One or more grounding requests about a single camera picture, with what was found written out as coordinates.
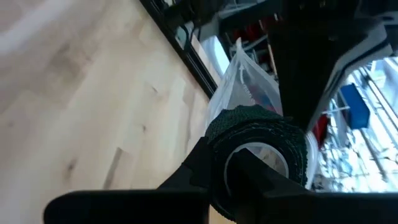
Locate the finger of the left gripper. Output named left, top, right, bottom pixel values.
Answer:
left=269, top=0, right=398, bottom=131

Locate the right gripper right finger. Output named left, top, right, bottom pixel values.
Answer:
left=224, top=147, right=398, bottom=224

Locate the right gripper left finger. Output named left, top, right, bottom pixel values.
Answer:
left=43, top=136, right=216, bottom=224

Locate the clear plastic zip bag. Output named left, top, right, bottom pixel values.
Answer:
left=205, top=37, right=320, bottom=191

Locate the green elastic bandage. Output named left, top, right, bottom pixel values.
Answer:
left=205, top=105, right=309, bottom=222

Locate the blue storage bin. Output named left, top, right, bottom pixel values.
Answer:
left=340, top=83, right=371, bottom=130

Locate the red storage bin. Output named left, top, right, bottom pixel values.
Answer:
left=312, top=114, right=330, bottom=147

